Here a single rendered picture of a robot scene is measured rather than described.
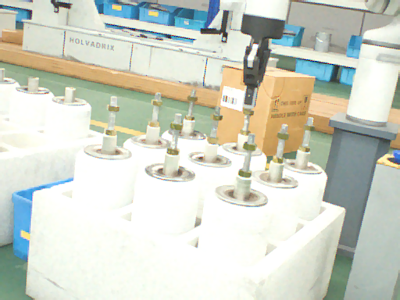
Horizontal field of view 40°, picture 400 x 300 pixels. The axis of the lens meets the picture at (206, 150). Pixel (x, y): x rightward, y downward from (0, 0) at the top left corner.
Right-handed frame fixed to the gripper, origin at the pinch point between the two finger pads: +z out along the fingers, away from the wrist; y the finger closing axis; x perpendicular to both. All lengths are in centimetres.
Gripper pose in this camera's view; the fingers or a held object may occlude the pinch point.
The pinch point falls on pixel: (250, 97)
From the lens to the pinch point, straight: 99.1
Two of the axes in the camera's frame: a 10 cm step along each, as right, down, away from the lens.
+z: -1.5, 9.6, 2.5
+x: -9.5, -2.1, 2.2
